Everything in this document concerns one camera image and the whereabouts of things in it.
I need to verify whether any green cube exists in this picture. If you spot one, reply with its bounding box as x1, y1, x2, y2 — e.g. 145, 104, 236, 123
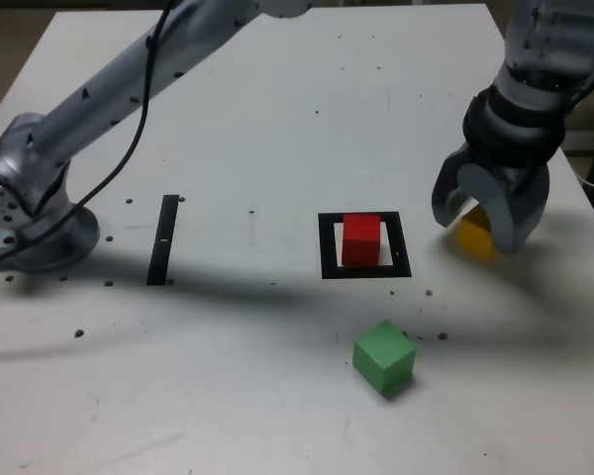
351, 319, 418, 399

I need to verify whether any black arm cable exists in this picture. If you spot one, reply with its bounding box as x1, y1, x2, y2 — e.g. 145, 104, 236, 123
0, 0, 175, 271

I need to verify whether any black tape square outline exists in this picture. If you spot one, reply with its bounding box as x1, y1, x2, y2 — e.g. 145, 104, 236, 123
317, 211, 413, 281

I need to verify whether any red cube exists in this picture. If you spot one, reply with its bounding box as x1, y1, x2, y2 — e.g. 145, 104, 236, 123
341, 213, 382, 267

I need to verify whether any yellow cube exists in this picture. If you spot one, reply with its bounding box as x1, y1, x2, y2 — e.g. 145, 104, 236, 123
456, 205, 501, 262

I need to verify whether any black tape strip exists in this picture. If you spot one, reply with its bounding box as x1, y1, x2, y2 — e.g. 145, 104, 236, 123
146, 194, 180, 287

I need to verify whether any white frame bar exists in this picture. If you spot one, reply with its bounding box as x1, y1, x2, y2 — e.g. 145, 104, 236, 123
563, 131, 594, 155

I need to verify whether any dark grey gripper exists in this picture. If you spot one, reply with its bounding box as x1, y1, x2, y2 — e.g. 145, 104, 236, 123
430, 144, 550, 255

